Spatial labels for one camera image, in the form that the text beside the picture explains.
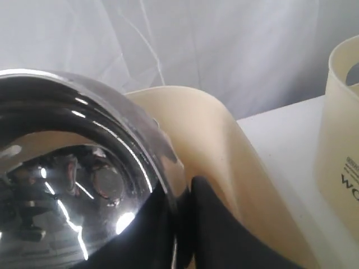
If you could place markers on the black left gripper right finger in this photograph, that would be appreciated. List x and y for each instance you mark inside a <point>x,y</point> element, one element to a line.
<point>218,240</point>

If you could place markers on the steel bowl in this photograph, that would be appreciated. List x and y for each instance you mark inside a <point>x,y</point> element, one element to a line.
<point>78,162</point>

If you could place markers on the cream bin with circle mark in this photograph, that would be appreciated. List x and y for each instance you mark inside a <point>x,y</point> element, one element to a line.
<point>210,143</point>

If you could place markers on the white backdrop curtain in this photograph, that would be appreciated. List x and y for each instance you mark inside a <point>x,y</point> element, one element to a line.
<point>253,56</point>

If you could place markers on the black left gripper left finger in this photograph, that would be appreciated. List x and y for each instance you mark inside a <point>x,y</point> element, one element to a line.
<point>146,243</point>

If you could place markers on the cream bin with triangle mark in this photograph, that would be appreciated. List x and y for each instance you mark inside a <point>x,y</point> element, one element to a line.
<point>336,165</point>

